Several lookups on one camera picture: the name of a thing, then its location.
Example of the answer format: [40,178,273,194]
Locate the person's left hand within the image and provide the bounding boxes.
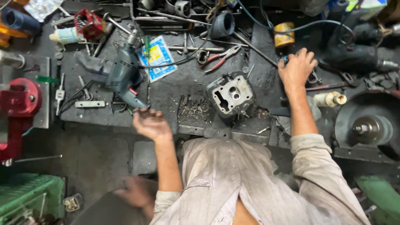
[132,107,173,143]

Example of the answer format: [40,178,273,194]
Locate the person's right hand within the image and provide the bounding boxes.
[277,47,319,94]

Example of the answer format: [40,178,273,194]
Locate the black rubber mat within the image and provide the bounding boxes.
[59,18,282,129]

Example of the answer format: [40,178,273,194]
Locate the heap of small metal scraps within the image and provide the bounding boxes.
[177,95,210,121]

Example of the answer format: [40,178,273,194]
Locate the grey-green electric drill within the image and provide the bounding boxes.
[106,30,148,109]

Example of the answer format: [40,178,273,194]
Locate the blue and white packet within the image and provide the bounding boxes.
[137,35,178,84]

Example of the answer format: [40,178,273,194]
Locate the flat metal strip with holes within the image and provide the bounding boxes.
[75,100,106,109]

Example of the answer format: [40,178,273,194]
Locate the dark grey rag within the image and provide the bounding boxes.
[75,51,109,74]

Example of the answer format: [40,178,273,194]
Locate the steel bar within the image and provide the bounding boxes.
[167,46,225,53]

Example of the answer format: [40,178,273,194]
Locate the grey engine cylinder head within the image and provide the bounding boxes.
[206,71,256,119]

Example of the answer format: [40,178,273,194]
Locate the small metal tap wrench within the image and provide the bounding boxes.
[55,73,66,116]

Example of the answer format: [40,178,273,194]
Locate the metal tray of parts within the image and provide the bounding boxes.
[129,0,242,29]

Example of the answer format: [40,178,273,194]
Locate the red metal box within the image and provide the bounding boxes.
[73,8,107,40]

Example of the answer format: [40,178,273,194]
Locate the green tape piece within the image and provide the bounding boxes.
[36,76,59,84]

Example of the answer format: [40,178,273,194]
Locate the silver piston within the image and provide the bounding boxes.
[174,0,192,18]

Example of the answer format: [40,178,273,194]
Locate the white glue bottle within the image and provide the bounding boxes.
[49,27,84,45]

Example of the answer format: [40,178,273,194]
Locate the grey plastic pipe fitting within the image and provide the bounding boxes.
[208,12,236,40]

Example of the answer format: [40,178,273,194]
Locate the person's beige work shirt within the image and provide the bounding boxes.
[149,134,372,225]

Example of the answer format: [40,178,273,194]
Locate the thin steel rod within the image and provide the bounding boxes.
[14,154,63,163]

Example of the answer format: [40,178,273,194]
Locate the long thin metal rod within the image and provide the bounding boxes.
[232,31,279,68]

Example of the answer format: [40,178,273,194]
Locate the red bench vise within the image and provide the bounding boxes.
[0,78,43,164]

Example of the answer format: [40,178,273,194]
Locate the chrome metal cylinder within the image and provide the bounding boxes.
[0,50,26,69]

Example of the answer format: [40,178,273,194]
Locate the green plastic crate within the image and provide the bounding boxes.
[0,173,66,225]

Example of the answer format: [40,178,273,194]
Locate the crumpled clear plastic bag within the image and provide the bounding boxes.
[23,0,65,23]

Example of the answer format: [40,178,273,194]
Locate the yellow tin can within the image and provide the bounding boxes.
[274,21,295,48]

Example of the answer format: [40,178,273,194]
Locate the dark blue pipe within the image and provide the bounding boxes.
[0,6,43,35]

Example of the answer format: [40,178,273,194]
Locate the orange plastic tool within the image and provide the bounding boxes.
[0,23,29,48]

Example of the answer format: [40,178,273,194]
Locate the small metal clamp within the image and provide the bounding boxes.
[307,70,323,85]

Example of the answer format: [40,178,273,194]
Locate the black power tool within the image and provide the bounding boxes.
[324,22,400,75]

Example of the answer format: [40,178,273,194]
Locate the bench grinder with grey wheel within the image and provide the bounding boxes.
[333,90,400,164]

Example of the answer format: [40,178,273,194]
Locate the heap of dark metal parts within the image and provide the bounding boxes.
[363,71,400,92]

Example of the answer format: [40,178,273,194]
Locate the green machine housing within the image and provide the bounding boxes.
[356,175,400,225]

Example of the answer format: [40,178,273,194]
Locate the black tool handle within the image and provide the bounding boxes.
[93,23,115,58]

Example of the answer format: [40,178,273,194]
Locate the red-handled pliers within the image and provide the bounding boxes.
[201,45,242,74]

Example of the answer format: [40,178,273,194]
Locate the grey steel base plate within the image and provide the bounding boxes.
[23,56,51,129]

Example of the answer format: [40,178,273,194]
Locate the red-handled flat tool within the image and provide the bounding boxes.
[306,81,351,92]

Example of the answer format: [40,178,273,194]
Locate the blue-grey cable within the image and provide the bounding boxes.
[236,0,355,45]

